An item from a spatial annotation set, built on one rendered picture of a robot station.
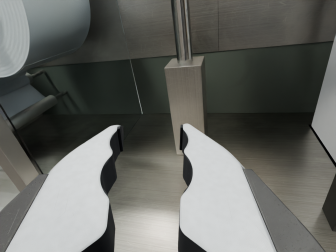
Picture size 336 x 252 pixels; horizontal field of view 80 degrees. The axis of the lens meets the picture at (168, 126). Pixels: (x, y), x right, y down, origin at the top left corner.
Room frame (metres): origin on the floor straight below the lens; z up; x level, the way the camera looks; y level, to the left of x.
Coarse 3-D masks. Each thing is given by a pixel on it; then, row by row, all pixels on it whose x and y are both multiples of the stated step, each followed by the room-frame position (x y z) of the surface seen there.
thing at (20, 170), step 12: (0, 120) 0.30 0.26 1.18; (0, 132) 0.29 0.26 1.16; (0, 144) 0.28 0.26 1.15; (12, 144) 0.29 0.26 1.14; (0, 156) 0.28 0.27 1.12; (12, 156) 0.28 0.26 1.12; (24, 156) 0.30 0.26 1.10; (12, 168) 0.28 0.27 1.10; (24, 168) 0.29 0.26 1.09; (12, 180) 0.28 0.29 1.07; (24, 180) 0.28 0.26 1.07
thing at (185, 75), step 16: (176, 0) 0.50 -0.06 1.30; (176, 16) 0.50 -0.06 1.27; (176, 32) 0.50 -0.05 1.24; (176, 48) 0.51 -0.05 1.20; (176, 64) 0.50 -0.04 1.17; (192, 64) 0.48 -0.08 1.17; (176, 80) 0.48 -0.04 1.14; (192, 80) 0.47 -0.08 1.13; (176, 96) 0.48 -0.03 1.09; (192, 96) 0.47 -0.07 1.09; (176, 112) 0.48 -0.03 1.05; (192, 112) 0.47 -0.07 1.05; (176, 128) 0.48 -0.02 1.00; (176, 144) 0.49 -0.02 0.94
